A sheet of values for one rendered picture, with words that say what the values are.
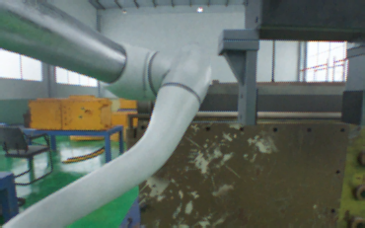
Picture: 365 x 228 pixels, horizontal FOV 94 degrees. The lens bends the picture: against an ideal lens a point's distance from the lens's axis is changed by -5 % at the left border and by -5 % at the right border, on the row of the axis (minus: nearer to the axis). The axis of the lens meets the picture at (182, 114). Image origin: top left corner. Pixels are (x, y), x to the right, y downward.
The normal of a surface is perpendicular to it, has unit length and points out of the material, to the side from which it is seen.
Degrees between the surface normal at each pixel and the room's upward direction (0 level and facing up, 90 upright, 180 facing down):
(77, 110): 90
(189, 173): 90
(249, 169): 90
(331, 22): 90
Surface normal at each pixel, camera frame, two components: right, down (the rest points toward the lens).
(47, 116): -0.05, 0.10
